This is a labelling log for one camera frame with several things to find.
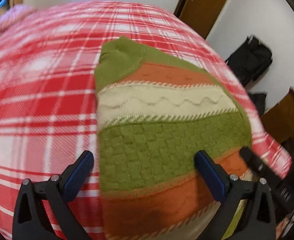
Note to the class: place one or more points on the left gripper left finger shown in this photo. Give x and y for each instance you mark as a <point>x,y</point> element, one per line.
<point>30,217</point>

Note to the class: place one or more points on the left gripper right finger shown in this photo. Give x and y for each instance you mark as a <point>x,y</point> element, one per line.
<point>257,220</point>

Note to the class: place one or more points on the green striped knit sweater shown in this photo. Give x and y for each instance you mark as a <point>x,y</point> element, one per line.
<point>155,111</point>

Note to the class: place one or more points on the brown wooden dresser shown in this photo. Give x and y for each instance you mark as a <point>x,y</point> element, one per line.
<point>278,121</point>

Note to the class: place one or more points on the black bag on floor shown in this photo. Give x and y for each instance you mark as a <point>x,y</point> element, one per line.
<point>259,100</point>

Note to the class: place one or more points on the red plaid bed cover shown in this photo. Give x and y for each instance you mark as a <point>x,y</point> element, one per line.
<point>48,102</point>

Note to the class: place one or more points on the black folded stroller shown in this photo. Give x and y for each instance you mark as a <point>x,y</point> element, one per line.
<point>250,60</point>

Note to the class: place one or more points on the brown wooden door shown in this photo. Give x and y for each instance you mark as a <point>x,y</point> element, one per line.
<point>200,15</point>

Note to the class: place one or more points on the pink pillow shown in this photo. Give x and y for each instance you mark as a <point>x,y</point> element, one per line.
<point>15,14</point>

